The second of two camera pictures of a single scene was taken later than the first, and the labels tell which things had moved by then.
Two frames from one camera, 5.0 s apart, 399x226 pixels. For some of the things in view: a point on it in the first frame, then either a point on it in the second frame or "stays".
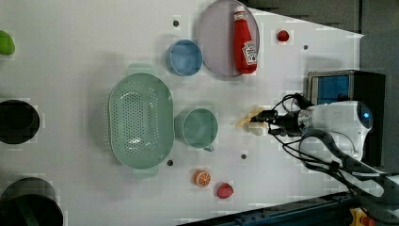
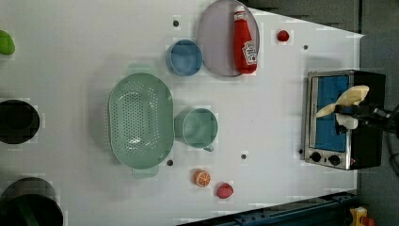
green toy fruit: [7, 45] stays
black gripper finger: [275, 131] → [343, 131]
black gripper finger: [264, 116] → [355, 109]
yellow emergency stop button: [359, 217] stays
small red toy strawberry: [283, 36] stays
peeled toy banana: [245, 121] → [352, 97]
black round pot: [19, 121] stays
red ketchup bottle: [245, 48] stays
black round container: [29, 201] stays
